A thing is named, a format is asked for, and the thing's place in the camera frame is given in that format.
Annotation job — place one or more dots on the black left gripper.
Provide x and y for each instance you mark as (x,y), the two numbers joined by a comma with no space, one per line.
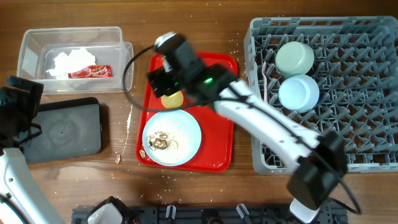
(30,101)

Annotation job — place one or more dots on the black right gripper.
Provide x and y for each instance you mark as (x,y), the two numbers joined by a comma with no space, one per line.
(161,78)

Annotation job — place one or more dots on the yellow plastic cup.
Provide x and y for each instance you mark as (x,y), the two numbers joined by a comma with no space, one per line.
(173,101)

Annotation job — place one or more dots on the light blue plate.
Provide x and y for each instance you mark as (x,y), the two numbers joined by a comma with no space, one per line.
(185,130)

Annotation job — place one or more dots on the white plastic fork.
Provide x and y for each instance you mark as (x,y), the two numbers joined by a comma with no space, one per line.
(263,71)

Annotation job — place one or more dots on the red snack wrapper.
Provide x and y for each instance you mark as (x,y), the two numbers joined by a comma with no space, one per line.
(93,71)

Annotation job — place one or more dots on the mint green bowl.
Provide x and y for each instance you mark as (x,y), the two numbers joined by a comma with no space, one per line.
(294,58)

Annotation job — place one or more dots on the light blue bowl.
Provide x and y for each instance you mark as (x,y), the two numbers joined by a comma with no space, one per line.
(300,93)

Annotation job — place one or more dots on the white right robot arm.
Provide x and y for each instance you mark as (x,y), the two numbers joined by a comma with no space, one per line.
(318,161)

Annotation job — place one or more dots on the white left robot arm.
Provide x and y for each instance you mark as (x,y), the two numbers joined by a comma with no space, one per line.
(20,192)

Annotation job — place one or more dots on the grey dishwasher rack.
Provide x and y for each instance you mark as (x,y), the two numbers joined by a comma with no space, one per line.
(356,70)

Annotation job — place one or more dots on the black tray bin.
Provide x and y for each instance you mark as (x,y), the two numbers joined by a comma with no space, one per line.
(70,129)

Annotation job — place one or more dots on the clear plastic bin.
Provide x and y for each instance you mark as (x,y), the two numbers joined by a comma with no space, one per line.
(40,46)

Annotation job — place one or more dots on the crumpled white napkin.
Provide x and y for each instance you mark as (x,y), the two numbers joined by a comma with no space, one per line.
(74,62)

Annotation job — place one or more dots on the red plastic tray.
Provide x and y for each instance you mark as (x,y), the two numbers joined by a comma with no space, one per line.
(215,152)

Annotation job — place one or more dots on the food scrap on tray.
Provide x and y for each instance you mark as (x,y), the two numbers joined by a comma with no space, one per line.
(142,153)

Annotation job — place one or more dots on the food scrap on table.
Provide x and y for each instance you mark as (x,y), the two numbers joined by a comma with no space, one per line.
(118,159)

